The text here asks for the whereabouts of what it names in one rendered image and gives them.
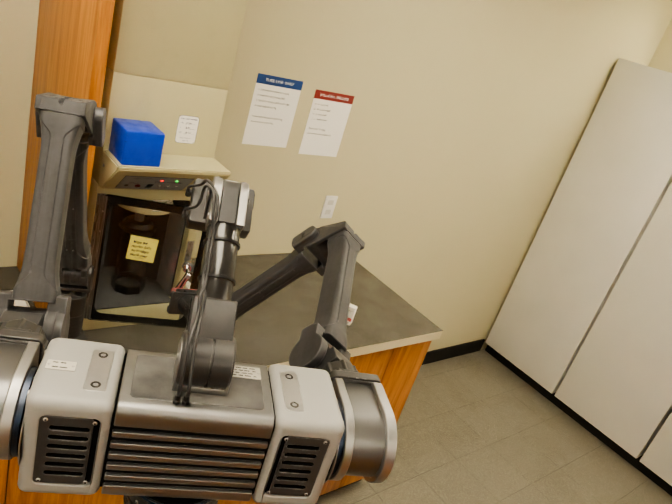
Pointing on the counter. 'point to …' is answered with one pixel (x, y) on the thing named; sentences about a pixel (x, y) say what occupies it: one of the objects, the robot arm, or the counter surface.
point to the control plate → (154, 182)
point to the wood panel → (65, 76)
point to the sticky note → (142, 249)
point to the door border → (96, 249)
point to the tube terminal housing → (119, 90)
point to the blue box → (136, 142)
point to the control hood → (178, 167)
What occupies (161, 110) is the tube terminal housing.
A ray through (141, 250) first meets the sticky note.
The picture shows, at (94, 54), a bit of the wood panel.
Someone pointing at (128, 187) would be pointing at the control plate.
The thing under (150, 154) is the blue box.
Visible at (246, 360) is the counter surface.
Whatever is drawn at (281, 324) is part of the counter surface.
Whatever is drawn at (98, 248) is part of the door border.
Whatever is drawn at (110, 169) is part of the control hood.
